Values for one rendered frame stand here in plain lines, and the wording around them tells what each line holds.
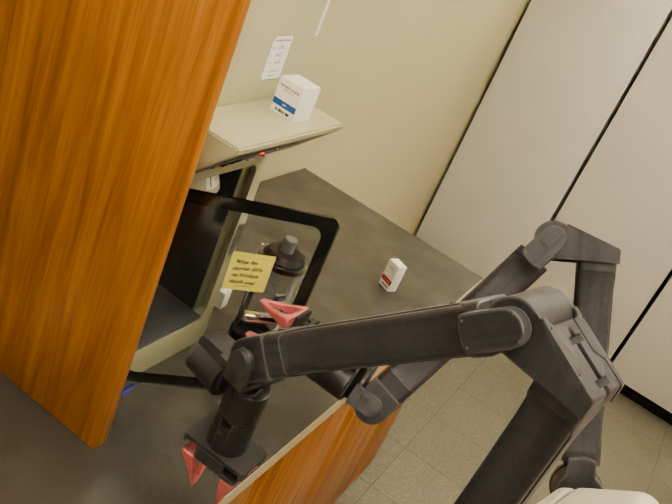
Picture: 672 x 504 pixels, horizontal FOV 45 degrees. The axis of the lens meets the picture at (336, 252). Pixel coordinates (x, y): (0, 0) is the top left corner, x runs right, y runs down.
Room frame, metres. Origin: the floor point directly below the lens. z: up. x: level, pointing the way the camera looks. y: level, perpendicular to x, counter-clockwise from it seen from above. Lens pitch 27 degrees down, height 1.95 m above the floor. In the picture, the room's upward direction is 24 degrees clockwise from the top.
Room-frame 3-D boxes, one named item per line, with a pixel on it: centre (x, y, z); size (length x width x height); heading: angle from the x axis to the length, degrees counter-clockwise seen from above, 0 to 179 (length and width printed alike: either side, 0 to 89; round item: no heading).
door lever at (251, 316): (1.18, 0.07, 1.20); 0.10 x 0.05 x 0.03; 119
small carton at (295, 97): (1.28, 0.16, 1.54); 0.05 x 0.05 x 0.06; 66
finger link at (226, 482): (0.85, 0.02, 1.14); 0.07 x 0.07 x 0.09; 71
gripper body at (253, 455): (0.85, 0.03, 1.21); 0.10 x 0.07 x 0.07; 71
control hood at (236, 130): (1.22, 0.18, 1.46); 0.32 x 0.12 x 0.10; 160
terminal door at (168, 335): (1.17, 0.15, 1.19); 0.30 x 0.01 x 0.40; 119
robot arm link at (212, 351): (0.87, 0.07, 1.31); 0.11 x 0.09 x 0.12; 56
